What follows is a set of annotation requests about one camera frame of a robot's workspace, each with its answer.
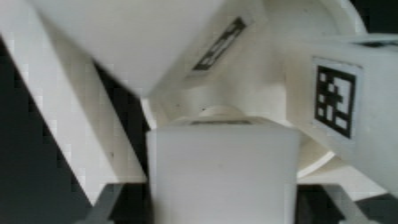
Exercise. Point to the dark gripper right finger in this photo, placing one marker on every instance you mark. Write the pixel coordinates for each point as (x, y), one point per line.
(325, 207)

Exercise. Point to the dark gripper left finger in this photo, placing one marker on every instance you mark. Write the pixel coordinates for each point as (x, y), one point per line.
(121, 205)

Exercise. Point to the white stool leg with tag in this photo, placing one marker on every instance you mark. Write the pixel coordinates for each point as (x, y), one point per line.
(222, 169)

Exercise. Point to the white U-shaped fence wall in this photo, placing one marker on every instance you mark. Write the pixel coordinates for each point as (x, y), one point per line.
(57, 68)

